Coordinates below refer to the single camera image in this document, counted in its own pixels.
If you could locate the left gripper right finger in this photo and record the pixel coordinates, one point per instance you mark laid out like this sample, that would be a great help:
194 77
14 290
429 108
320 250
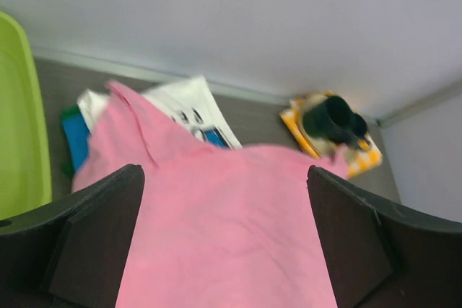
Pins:
355 255

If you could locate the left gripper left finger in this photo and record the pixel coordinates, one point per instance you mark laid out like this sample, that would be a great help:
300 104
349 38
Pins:
90 256

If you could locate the lime green plastic tub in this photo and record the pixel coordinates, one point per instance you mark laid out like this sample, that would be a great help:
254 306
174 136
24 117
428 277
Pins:
26 181

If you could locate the beige ceramic plate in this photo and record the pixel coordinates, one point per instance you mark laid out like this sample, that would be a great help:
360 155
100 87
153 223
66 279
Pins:
327 122

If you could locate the pink t shirt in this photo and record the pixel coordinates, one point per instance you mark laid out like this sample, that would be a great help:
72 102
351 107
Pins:
216 227

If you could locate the dark blue mug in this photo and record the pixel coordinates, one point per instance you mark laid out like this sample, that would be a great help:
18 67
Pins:
358 132

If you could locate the orange checkered cloth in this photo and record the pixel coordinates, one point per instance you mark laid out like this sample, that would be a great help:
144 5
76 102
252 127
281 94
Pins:
358 160

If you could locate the dark green mug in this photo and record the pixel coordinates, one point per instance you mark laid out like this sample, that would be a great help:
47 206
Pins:
330 120

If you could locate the green folded t shirt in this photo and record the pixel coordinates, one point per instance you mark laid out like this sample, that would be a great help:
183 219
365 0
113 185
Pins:
73 110

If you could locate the blue folded t shirt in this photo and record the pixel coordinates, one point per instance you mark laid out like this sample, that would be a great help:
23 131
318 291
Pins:
77 133

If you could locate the white daisy print t shirt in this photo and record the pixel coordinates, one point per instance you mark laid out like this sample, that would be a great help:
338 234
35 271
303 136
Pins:
195 113

